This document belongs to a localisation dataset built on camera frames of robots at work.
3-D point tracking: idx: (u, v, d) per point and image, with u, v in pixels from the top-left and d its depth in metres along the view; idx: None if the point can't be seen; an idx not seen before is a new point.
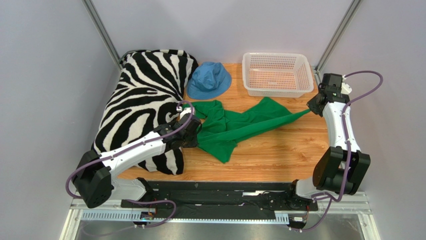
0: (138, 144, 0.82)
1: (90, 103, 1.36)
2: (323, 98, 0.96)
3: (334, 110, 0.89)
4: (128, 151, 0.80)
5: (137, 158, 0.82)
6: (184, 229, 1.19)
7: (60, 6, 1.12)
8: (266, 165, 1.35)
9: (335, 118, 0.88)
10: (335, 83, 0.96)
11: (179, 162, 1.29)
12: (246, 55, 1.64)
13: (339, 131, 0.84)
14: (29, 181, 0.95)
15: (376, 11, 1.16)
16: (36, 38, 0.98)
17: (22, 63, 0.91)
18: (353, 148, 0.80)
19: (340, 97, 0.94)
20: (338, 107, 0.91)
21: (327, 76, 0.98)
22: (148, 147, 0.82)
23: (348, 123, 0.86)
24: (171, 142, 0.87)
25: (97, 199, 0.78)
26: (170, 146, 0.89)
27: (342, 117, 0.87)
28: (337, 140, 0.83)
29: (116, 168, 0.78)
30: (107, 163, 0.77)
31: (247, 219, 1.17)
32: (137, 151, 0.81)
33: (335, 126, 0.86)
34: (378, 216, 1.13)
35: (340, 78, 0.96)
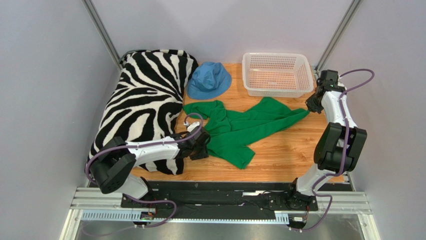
0: (159, 143, 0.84)
1: (90, 103, 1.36)
2: (320, 89, 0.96)
3: (331, 95, 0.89)
4: (150, 146, 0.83)
5: (155, 155, 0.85)
6: (184, 229, 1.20)
7: (60, 6, 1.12)
8: (266, 165, 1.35)
9: (332, 103, 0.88)
10: (331, 78, 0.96)
11: (179, 162, 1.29)
12: (246, 55, 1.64)
13: (337, 111, 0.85)
14: (29, 182, 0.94)
15: (376, 12, 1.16)
16: (35, 38, 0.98)
17: (21, 64, 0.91)
18: (351, 125, 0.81)
19: (337, 87, 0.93)
20: (337, 94, 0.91)
21: (324, 72, 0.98)
22: (166, 147, 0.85)
23: (346, 106, 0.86)
24: (182, 151, 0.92)
25: (111, 185, 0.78)
26: (181, 155, 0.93)
27: (339, 102, 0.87)
28: (337, 119, 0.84)
29: (138, 158, 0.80)
30: (133, 151, 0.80)
31: (247, 219, 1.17)
32: (159, 147, 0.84)
33: (333, 109, 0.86)
34: (378, 216, 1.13)
35: (337, 74, 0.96)
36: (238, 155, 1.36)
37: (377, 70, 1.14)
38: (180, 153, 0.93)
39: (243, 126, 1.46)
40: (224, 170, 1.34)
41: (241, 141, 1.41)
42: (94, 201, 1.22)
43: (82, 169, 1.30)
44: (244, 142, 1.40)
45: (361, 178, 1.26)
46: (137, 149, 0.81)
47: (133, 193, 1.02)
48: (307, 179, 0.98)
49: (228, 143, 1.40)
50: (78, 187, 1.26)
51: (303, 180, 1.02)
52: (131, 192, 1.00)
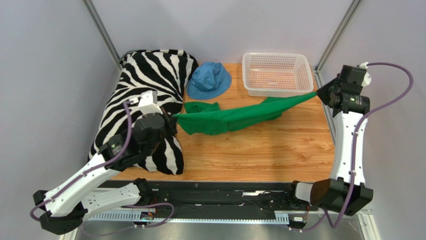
0: (79, 177, 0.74)
1: (90, 103, 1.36)
2: (338, 100, 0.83)
3: (346, 124, 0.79)
4: (71, 187, 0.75)
5: (81, 192, 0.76)
6: (184, 229, 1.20)
7: (60, 7, 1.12)
8: (266, 165, 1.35)
9: (344, 139, 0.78)
10: (355, 81, 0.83)
11: (179, 163, 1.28)
12: (246, 55, 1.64)
13: (345, 156, 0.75)
14: (28, 182, 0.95)
15: (376, 12, 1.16)
16: (36, 38, 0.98)
17: (22, 63, 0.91)
18: (357, 181, 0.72)
19: (360, 102, 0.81)
20: (353, 121, 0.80)
21: (348, 70, 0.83)
22: (89, 177, 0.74)
23: (358, 146, 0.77)
24: (123, 160, 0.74)
25: (67, 227, 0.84)
26: (120, 165, 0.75)
27: (354, 137, 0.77)
28: (342, 167, 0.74)
29: (63, 207, 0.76)
30: (50, 206, 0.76)
31: (247, 219, 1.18)
32: (79, 184, 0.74)
33: (343, 149, 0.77)
34: (378, 216, 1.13)
35: (363, 75, 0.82)
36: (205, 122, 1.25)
37: (377, 70, 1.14)
38: (120, 163, 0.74)
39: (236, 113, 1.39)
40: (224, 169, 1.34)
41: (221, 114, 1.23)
42: None
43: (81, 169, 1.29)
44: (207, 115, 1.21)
45: None
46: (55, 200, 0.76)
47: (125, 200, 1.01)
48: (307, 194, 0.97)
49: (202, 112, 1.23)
50: None
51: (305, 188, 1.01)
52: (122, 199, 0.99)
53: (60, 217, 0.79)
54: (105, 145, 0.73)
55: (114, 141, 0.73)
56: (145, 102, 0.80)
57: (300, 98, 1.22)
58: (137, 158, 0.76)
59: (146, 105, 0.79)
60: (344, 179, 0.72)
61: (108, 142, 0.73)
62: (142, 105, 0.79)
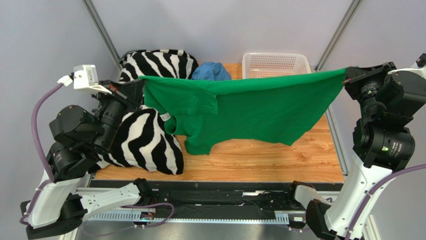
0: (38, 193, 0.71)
1: (89, 104, 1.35)
2: (366, 139, 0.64)
3: (361, 181, 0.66)
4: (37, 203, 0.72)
5: (49, 207, 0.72)
6: (184, 229, 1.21)
7: (60, 7, 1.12)
8: (266, 165, 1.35)
9: (353, 198, 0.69)
10: (400, 113, 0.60)
11: (179, 162, 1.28)
12: (246, 55, 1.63)
13: (346, 213, 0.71)
14: (28, 183, 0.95)
15: (377, 12, 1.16)
16: (37, 38, 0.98)
17: (22, 64, 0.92)
18: (352, 236, 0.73)
19: (394, 153, 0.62)
20: (374, 177, 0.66)
21: (395, 96, 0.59)
22: (45, 191, 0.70)
23: (367, 206, 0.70)
24: (66, 169, 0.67)
25: (67, 227, 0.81)
26: (66, 173, 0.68)
27: (365, 197, 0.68)
28: (339, 222, 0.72)
29: (38, 222, 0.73)
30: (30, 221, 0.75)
31: (247, 219, 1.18)
32: (40, 199, 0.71)
33: (348, 206, 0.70)
34: (378, 216, 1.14)
35: (414, 108, 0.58)
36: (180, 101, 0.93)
37: None
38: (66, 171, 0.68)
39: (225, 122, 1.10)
40: (224, 169, 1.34)
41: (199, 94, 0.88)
42: None
43: None
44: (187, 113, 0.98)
45: None
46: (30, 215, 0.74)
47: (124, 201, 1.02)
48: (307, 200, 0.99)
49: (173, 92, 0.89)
50: (78, 187, 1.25)
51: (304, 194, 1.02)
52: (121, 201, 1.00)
53: (48, 225, 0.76)
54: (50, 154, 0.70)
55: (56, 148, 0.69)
56: (81, 83, 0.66)
57: (316, 75, 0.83)
58: (81, 163, 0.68)
59: (81, 87, 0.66)
60: (339, 233, 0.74)
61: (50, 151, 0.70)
62: (78, 87, 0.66)
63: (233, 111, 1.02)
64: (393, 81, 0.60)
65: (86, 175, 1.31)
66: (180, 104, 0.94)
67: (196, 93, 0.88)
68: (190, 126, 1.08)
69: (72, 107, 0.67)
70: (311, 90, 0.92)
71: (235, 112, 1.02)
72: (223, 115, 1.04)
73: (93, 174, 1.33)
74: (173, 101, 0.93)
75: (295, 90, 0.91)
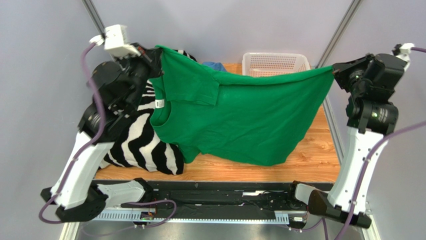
0: (71, 164, 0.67)
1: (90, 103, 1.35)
2: (357, 110, 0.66)
3: (357, 147, 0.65)
4: (69, 177, 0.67)
5: (85, 178, 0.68)
6: (184, 228, 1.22)
7: (60, 7, 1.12)
8: (266, 165, 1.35)
9: (352, 163, 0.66)
10: (384, 85, 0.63)
11: (179, 162, 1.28)
12: (246, 55, 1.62)
13: (347, 183, 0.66)
14: (28, 183, 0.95)
15: (377, 11, 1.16)
16: (36, 38, 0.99)
17: (22, 63, 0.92)
18: (356, 210, 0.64)
19: (383, 119, 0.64)
20: (369, 142, 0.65)
21: (379, 71, 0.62)
22: (82, 158, 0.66)
23: (367, 173, 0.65)
24: (107, 128, 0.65)
25: (92, 211, 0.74)
26: (107, 134, 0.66)
27: (363, 162, 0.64)
28: (341, 195, 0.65)
29: (70, 199, 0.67)
30: (59, 201, 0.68)
31: (247, 219, 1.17)
32: (74, 168, 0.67)
33: (348, 173, 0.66)
34: (378, 216, 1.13)
35: (396, 80, 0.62)
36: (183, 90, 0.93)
37: None
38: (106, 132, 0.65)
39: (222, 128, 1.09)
40: (223, 169, 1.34)
41: (203, 82, 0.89)
42: None
43: None
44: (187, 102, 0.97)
45: None
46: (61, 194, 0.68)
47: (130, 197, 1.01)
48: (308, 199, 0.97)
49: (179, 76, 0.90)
50: None
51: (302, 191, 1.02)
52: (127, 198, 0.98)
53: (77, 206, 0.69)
54: (83, 120, 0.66)
55: (91, 111, 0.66)
56: (112, 42, 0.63)
57: (308, 72, 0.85)
58: (120, 121, 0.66)
59: (113, 47, 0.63)
60: (343, 208, 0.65)
61: (84, 117, 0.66)
62: (109, 46, 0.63)
63: (231, 114, 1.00)
64: (375, 59, 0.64)
65: None
66: (181, 89, 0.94)
67: (201, 78, 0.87)
68: (186, 121, 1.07)
69: (105, 64, 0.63)
70: (304, 93, 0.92)
71: (236, 113, 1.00)
72: (218, 118, 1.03)
73: None
74: (176, 87, 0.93)
75: (291, 92, 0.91)
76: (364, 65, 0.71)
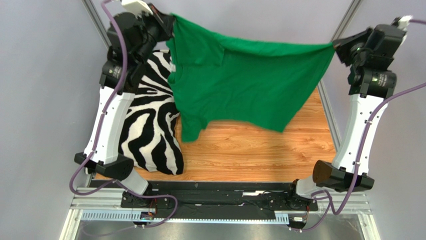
0: (102, 117, 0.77)
1: (90, 103, 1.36)
2: (358, 77, 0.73)
3: (360, 112, 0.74)
4: (102, 132, 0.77)
5: (115, 130, 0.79)
6: (184, 228, 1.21)
7: (61, 7, 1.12)
8: (266, 165, 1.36)
9: (354, 126, 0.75)
10: (385, 52, 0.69)
11: (179, 162, 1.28)
12: None
13: (351, 146, 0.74)
14: (29, 182, 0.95)
15: (376, 12, 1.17)
16: (38, 38, 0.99)
17: (25, 63, 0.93)
18: (360, 171, 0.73)
19: (382, 84, 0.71)
20: (370, 107, 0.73)
21: (380, 38, 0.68)
22: (111, 111, 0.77)
23: (370, 134, 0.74)
24: (129, 77, 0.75)
25: (124, 169, 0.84)
26: (130, 84, 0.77)
27: (366, 125, 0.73)
28: (345, 157, 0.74)
29: (107, 153, 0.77)
30: (96, 157, 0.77)
31: (247, 219, 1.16)
32: (105, 120, 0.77)
33: (352, 137, 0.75)
34: (378, 216, 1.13)
35: (396, 46, 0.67)
36: (196, 51, 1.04)
37: None
38: (128, 81, 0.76)
39: (229, 91, 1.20)
40: (223, 141, 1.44)
41: (213, 42, 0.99)
42: (94, 201, 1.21)
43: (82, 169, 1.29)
44: (196, 63, 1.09)
45: None
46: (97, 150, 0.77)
47: (136, 188, 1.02)
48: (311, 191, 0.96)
49: (190, 38, 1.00)
50: (78, 187, 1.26)
51: (305, 185, 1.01)
52: (133, 189, 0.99)
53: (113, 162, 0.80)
54: (103, 76, 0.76)
55: (110, 65, 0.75)
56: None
57: (307, 48, 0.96)
58: (139, 67, 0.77)
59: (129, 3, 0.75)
60: (347, 169, 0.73)
61: (104, 72, 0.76)
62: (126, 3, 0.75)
63: (235, 74, 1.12)
64: (376, 28, 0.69)
65: (86, 176, 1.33)
66: (191, 51, 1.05)
67: (208, 42, 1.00)
68: (197, 86, 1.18)
69: (119, 15, 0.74)
70: (301, 67, 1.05)
71: (243, 73, 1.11)
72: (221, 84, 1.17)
73: (93, 174, 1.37)
74: (186, 49, 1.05)
75: (290, 61, 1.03)
76: (364, 38, 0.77)
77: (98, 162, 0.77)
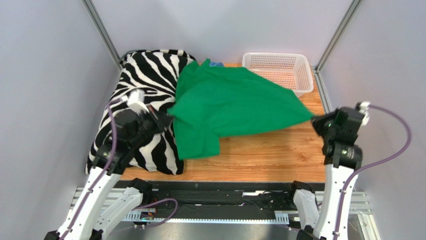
0: (87, 195, 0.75)
1: (89, 104, 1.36)
2: (330, 150, 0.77)
3: (334, 181, 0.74)
4: (82, 210, 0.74)
5: (95, 210, 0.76)
6: (184, 228, 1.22)
7: (60, 7, 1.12)
8: (266, 165, 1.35)
9: (331, 195, 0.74)
10: (350, 129, 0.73)
11: (179, 162, 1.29)
12: (246, 55, 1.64)
13: (329, 215, 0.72)
14: (28, 183, 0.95)
15: (376, 11, 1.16)
16: (37, 38, 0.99)
17: (23, 64, 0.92)
18: None
19: (351, 156, 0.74)
20: (343, 176, 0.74)
21: (344, 116, 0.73)
22: (98, 190, 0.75)
23: (345, 205, 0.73)
24: (119, 162, 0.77)
25: None
26: (120, 167, 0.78)
27: (340, 194, 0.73)
28: (325, 226, 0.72)
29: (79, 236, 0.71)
30: (69, 237, 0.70)
31: (247, 219, 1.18)
32: (90, 198, 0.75)
33: (329, 207, 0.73)
34: (378, 216, 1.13)
35: (359, 123, 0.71)
36: (196, 145, 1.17)
37: (379, 71, 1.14)
38: (118, 165, 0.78)
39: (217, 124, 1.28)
40: (223, 141, 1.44)
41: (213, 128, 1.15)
42: None
43: (81, 169, 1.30)
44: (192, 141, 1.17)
45: (361, 178, 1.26)
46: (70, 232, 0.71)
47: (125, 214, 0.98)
48: (301, 217, 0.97)
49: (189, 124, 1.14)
50: (78, 187, 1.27)
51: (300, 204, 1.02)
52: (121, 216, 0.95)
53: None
54: (97, 157, 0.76)
55: (105, 149, 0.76)
56: (133, 99, 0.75)
57: (290, 122, 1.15)
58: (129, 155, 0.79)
59: (133, 103, 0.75)
60: (328, 239, 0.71)
61: (98, 153, 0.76)
62: (132, 102, 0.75)
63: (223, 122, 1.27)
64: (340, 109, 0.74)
65: (86, 176, 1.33)
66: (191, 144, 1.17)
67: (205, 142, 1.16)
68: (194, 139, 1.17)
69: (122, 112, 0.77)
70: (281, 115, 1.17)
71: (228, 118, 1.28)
72: (219, 123, 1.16)
73: None
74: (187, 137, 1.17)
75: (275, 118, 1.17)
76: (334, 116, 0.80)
77: None
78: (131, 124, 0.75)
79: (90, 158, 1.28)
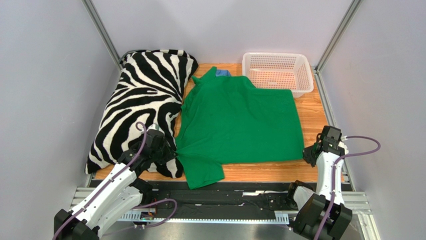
0: (108, 183, 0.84)
1: (90, 104, 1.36)
2: (319, 146, 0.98)
3: (326, 160, 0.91)
4: (100, 195, 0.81)
5: (111, 197, 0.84)
6: (184, 229, 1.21)
7: (60, 8, 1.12)
8: (266, 165, 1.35)
9: (325, 169, 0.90)
10: (333, 135, 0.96)
11: (178, 162, 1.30)
12: (246, 55, 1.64)
13: (325, 181, 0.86)
14: (28, 184, 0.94)
15: (376, 11, 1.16)
16: (36, 38, 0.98)
17: (22, 64, 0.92)
18: (337, 201, 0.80)
19: (336, 148, 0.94)
20: (331, 158, 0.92)
21: (326, 128, 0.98)
22: (118, 181, 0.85)
23: (337, 175, 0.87)
24: (141, 165, 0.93)
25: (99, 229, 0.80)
26: (139, 169, 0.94)
27: (332, 168, 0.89)
28: (323, 189, 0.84)
29: (92, 216, 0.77)
30: (82, 216, 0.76)
31: (246, 219, 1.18)
32: (109, 186, 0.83)
33: (324, 176, 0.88)
34: (378, 217, 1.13)
35: (338, 132, 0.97)
36: (204, 172, 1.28)
37: (379, 72, 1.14)
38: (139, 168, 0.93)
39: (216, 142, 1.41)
40: None
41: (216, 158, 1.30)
42: None
43: (82, 169, 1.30)
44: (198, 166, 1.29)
45: (361, 178, 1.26)
46: (85, 211, 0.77)
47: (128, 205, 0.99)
48: None
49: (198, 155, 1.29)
50: (78, 187, 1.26)
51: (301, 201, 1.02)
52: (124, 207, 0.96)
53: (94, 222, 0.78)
54: (122, 156, 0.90)
55: (132, 151, 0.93)
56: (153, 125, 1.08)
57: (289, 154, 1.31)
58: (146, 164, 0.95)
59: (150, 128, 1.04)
60: (326, 196, 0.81)
61: (126, 153, 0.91)
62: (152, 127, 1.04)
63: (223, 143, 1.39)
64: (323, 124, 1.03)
65: (86, 176, 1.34)
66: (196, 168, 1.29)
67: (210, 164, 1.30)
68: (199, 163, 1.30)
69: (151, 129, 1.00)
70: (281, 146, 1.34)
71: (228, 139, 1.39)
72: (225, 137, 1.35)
73: (93, 174, 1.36)
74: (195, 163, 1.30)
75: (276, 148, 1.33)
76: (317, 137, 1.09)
77: (82, 220, 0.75)
78: (158, 137, 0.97)
79: (90, 158, 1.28)
